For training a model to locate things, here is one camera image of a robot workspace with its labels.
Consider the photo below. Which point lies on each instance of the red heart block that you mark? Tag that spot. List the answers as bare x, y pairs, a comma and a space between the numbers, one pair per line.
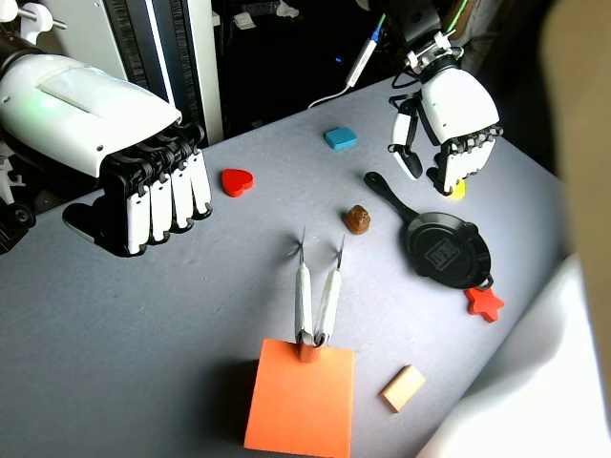
236, 182

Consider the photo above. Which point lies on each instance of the red star block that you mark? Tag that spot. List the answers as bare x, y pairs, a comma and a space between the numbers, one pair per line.
483, 304

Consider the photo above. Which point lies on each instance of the yellow block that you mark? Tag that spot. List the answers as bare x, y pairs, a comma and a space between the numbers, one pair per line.
459, 192

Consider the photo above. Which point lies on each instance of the tan wooden rectangular block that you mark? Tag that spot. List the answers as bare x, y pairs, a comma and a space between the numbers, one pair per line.
403, 389

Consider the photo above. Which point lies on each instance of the tan blurred panel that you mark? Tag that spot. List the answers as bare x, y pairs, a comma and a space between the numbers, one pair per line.
587, 143

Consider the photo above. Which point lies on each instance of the large orange block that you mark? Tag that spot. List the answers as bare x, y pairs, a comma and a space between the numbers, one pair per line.
296, 405

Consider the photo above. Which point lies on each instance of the white machine frame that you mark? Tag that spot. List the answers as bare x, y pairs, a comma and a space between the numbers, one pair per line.
205, 47

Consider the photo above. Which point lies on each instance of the black cast iron skillet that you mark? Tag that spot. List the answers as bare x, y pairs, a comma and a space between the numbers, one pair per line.
448, 253

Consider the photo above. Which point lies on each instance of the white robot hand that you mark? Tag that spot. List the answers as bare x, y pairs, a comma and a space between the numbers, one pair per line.
71, 114
458, 105

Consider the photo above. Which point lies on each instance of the white backdrop sheet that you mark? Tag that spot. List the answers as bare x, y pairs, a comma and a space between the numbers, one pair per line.
525, 381

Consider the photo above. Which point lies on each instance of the blue block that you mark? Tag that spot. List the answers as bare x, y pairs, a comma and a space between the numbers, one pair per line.
340, 138

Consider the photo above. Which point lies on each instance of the grey table cloth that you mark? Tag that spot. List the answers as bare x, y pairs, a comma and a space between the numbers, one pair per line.
143, 334

